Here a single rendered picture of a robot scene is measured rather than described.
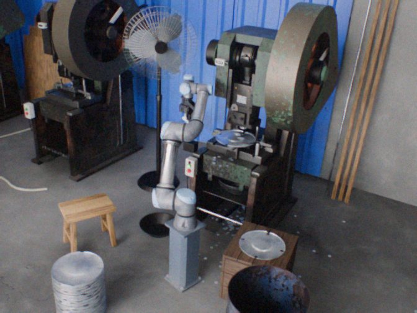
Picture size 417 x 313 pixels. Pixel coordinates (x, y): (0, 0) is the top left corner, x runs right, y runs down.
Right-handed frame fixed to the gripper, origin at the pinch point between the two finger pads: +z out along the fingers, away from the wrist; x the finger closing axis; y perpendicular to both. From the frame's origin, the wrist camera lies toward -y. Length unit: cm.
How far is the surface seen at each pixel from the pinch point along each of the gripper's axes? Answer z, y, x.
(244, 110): -14.5, -35.6, -14.4
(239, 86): -31.0, -30.1, -14.5
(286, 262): 49, -100, 45
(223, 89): -27.9, -20.6, -10.0
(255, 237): 49, -74, 33
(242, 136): 6.3, -35.7, -16.7
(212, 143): 14.7, -15.8, -7.9
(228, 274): 63, -69, 59
